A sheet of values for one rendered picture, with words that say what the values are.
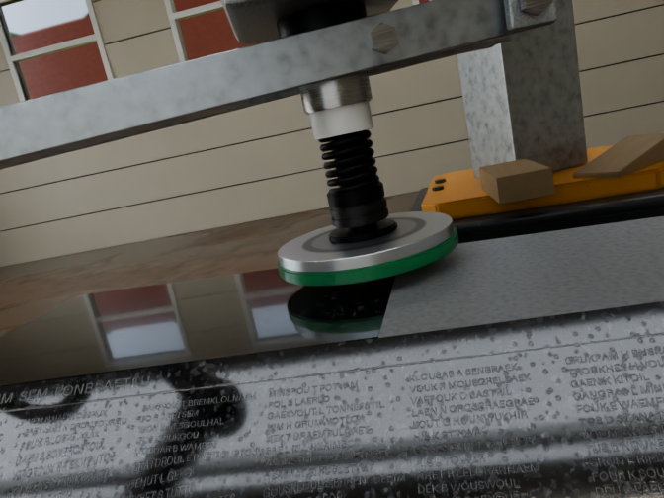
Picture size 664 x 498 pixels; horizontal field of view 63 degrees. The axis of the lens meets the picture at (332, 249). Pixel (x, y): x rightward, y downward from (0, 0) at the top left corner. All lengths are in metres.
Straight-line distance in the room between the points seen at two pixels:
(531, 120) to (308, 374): 0.94
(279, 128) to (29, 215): 3.74
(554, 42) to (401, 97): 5.35
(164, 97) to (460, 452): 0.43
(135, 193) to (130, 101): 7.01
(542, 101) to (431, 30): 0.73
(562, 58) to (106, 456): 1.16
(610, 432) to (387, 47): 0.40
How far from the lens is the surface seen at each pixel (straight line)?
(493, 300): 0.51
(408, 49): 0.60
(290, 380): 0.48
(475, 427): 0.44
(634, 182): 1.20
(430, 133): 6.65
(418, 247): 0.57
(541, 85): 1.31
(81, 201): 8.01
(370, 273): 0.55
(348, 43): 0.59
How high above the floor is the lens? 0.98
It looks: 13 degrees down
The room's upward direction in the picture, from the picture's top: 12 degrees counter-clockwise
